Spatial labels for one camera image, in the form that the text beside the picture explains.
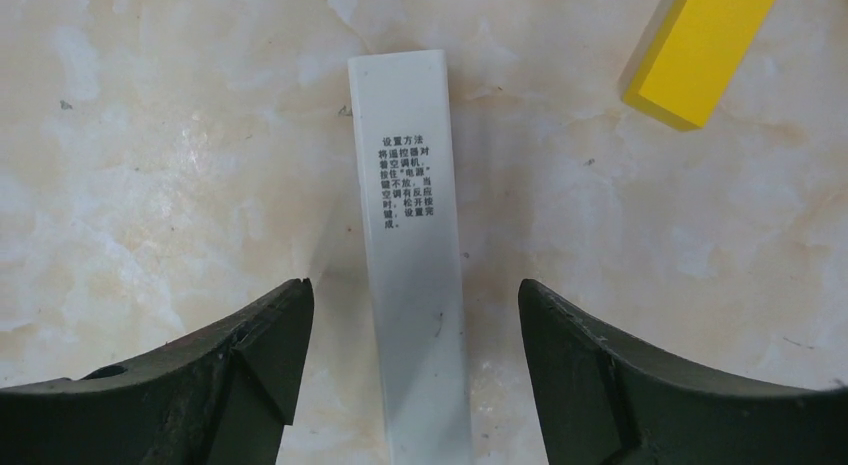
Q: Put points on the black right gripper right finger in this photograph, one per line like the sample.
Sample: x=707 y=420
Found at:
x=604 y=396

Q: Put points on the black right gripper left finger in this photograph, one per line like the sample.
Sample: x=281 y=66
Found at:
x=223 y=394

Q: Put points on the white remote with buttons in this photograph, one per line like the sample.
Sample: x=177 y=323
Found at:
x=406 y=175

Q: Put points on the yellow flat brick lower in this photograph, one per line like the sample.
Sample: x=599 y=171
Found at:
x=692 y=58

